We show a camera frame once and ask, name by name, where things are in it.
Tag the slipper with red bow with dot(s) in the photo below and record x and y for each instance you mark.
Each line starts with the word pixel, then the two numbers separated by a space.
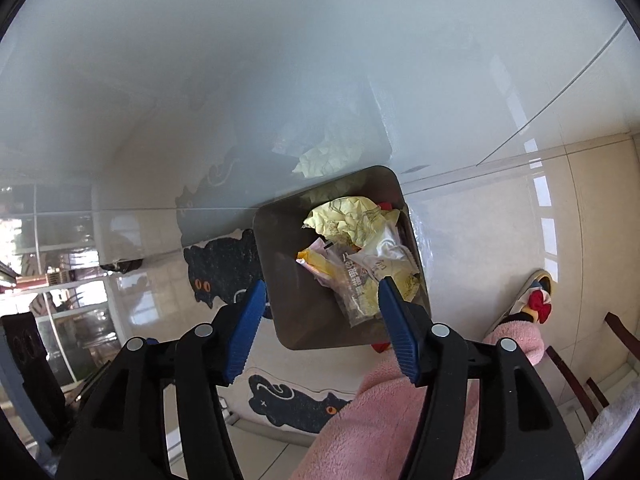
pixel 535 300

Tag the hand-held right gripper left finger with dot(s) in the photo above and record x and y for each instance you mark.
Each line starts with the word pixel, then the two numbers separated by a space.
pixel 245 330

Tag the white glossy cabinet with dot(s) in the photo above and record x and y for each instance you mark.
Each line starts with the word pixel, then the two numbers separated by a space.
pixel 250 60

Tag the dark wooden chair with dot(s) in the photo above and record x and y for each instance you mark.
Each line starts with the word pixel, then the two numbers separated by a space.
pixel 570 375

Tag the clear plastic wrapper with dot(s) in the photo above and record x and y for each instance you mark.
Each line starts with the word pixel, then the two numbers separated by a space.
pixel 345 285

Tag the pink fleece pants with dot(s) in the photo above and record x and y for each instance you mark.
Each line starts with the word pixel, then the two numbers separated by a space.
pixel 370 420

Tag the square steel trash bin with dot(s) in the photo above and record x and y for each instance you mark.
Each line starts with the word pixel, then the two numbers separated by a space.
pixel 282 290

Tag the black cat floor mat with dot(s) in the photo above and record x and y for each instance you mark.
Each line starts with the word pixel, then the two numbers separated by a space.
pixel 220 270
pixel 295 405

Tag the yellow paper wrapper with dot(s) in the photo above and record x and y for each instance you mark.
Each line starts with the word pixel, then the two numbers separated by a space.
pixel 350 217

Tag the white fleece cushion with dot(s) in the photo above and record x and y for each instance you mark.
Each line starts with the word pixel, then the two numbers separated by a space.
pixel 610 440

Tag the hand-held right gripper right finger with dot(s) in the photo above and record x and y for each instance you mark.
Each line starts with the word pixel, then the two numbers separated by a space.
pixel 400 332

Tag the red wrapper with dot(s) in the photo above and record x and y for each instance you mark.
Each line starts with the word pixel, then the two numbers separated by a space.
pixel 387 207

